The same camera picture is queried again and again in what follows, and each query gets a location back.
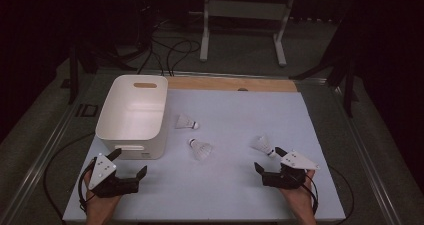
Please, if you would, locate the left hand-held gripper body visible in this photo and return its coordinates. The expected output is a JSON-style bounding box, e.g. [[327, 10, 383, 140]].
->
[[88, 153, 141, 199]]

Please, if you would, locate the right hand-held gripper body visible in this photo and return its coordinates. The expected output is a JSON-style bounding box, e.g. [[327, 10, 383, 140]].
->
[[262, 150, 320, 190]]

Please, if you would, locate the white feather shuttlecock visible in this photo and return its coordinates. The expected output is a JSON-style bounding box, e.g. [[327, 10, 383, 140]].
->
[[175, 113, 200, 131], [188, 138, 214, 162], [250, 135, 278, 159]]

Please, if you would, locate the white plastic storage bin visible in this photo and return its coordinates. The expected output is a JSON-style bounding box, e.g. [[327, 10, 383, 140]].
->
[[95, 74, 169, 161]]

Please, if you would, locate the person's right hand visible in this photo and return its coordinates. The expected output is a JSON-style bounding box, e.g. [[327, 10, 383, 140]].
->
[[280, 170, 316, 215]]

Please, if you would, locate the person's left hand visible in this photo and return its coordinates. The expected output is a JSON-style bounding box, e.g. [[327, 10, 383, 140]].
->
[[83, 169, 123, 218]]

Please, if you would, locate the light blue table mat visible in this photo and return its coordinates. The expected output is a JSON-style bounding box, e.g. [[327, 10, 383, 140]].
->
[[62, 88, 347, 223]]

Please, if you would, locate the black floor socket plate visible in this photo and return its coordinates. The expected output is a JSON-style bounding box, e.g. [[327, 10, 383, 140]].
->
[[74, 103, 100, 118]]

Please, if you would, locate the black metal stand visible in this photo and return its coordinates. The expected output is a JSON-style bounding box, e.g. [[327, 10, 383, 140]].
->
[[289, 18, 360, 119], [68, 44, 101, 106]]

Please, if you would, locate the white metal stand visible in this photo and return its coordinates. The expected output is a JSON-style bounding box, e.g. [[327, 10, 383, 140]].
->
[[199, 0, 298, 68]]

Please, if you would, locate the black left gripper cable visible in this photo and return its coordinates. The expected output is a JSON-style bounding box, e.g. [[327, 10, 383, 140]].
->
[[43, 132, 98, 221]]

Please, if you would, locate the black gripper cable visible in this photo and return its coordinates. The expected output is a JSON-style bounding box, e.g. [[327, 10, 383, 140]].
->
[[43, 132, 98, 221], [299, 166, 355, 225]]

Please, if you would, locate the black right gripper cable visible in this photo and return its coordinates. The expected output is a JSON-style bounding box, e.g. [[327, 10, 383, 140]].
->
[[299, 166, 355, 225]]

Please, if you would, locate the metal floor rail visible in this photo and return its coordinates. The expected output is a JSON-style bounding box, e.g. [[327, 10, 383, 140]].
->
[[0, 74, 98, 225], [328, 81, 404, 225]]

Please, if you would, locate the black floor cable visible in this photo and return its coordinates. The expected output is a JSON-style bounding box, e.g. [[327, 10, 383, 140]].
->
[[134, 18, 168, 77], [165, 39, 202, 77]]

